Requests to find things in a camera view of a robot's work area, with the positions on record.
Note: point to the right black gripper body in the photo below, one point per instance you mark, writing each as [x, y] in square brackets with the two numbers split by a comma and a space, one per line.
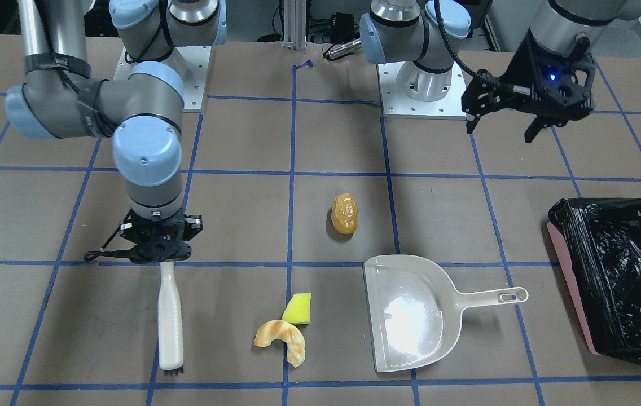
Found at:
[193, 225]

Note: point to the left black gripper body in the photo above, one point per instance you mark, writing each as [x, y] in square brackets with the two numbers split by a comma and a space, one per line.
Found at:
[521, 72]

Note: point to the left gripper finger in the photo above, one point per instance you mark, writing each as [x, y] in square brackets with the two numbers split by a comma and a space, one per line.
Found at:
[473, 119]
[538, 125]

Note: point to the white hand brush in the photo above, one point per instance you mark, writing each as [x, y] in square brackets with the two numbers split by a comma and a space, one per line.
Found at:
[169, 321]

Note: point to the yellow toy bread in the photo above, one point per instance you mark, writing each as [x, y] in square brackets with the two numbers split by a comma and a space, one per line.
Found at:
[344, 214]

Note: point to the toy croissant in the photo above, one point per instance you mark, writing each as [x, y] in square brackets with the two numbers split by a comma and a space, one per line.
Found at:
[289, 334]

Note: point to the yellow sponge piece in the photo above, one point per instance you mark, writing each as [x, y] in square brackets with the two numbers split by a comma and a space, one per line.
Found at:
[297, 311]

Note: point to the beige plastic dustpan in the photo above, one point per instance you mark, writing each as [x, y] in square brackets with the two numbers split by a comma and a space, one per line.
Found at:
[416, 312]

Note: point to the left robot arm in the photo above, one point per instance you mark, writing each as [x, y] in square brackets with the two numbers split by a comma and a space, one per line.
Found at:
[430, 35]

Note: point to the black lined trash bin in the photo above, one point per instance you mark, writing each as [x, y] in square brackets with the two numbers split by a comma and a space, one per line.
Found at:
[598, 244]

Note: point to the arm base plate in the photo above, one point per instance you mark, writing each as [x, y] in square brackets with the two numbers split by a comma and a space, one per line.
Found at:
[394, 96]
[196, 67]

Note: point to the silver cable connector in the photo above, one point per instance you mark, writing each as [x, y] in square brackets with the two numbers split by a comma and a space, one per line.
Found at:
[341, 50]

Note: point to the aluminium frame post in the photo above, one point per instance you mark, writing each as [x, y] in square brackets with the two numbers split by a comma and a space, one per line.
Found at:
[294, 20]

